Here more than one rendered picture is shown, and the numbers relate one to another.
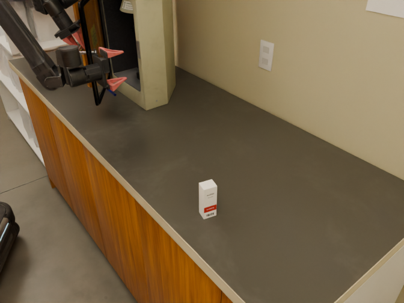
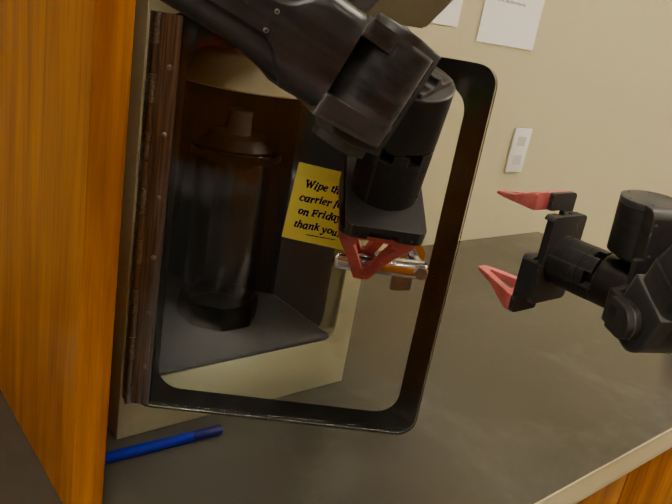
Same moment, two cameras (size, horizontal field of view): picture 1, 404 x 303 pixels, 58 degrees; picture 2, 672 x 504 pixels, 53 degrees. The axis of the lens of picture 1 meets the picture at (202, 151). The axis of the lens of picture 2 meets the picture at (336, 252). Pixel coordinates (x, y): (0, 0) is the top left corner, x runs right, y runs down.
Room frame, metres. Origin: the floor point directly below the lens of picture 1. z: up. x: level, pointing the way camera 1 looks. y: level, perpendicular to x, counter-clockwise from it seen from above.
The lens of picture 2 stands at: (1.48, 1.06, 1.41)
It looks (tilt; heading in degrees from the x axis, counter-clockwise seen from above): 19 degrees down; 266
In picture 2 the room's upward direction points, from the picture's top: 10 degrees clockwise
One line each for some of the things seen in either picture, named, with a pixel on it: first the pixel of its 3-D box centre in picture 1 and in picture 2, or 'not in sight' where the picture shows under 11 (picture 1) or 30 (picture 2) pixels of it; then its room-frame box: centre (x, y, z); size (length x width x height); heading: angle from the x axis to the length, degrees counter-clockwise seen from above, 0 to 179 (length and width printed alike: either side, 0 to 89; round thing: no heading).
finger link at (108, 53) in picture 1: (111, 58); (529, 214); (1.21, 0.31, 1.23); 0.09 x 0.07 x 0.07; 128
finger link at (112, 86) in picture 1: (113, 77); (514, 270); (1.21, 0.31, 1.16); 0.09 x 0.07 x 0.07; 128
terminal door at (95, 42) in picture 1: (96, 45); (303, 247); (1.47, 0.43, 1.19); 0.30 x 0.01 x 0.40; 3
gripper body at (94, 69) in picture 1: (93, 73); (574, 265); (1.17, 0.37, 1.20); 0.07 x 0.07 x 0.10; 38
